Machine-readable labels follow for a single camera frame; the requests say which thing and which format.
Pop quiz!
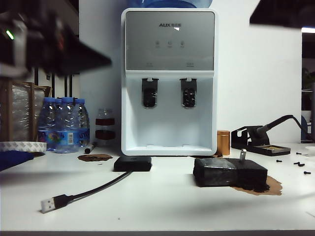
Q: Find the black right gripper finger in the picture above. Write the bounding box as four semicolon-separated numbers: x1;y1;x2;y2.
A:
250;14;315;30
250;0;315;22

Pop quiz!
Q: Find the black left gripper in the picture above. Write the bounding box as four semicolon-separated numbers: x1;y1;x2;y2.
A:
0;0;112;77

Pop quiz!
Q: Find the black USB hub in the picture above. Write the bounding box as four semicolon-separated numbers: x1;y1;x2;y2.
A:
113;156;152;172

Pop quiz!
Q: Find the black sponge block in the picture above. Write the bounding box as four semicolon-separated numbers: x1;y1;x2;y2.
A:
193;158;268;188

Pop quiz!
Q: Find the black stair railing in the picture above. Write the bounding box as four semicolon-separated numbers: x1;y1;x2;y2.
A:
34;66;80;98

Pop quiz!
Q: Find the water bottle with barcode label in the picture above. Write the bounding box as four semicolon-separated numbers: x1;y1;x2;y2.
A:
55;97;80;153

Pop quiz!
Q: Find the black dispenser tap lever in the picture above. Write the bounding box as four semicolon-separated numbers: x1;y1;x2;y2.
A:
141;78;159;109
179;78;197;109

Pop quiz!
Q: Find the wooden crate with plastic wrap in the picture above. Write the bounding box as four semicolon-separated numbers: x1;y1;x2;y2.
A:
0;78;53;143

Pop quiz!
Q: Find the clear bottle with red bands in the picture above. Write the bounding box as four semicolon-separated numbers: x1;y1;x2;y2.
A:
95;108;116;148

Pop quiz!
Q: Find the black marker pen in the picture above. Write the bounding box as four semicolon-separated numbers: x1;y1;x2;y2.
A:
84;142;97;154

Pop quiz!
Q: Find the blue water jug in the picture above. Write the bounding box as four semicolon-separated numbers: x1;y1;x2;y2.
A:
126;0;214;9

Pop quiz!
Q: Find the white tape roll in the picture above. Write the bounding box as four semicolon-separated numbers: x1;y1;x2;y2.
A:
0;141;47;153

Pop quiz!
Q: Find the white AUX water dispenser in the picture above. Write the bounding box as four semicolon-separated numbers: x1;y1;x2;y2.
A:
120;7;218;157

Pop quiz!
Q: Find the blue cloth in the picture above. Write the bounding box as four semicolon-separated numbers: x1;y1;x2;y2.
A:
0;150;35;172

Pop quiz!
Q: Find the black soldering iron stand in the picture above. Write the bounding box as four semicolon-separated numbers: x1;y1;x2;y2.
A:
231;125;291;157

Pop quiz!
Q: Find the copper metal cylinder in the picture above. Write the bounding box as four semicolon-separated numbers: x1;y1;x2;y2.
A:
216;130;231;156

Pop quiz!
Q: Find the black soldering iron with cable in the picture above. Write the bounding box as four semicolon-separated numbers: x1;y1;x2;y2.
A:
254;114;315;144

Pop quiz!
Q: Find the black USB hub cable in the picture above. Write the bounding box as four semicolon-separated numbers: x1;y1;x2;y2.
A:
40;170;133;214

